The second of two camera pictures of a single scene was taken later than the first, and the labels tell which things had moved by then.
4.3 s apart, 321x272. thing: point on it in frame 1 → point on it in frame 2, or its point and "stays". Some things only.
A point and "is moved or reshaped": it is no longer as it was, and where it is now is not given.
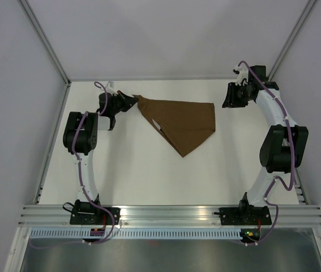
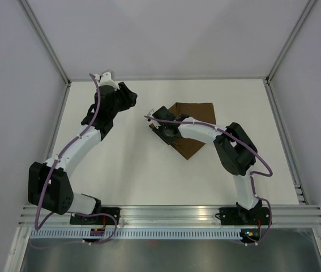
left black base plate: (94, 216) stays
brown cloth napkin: (184, 124) is moved or reshaped
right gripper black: (230, 101) → (167, 139)
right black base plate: (244, 215) stays
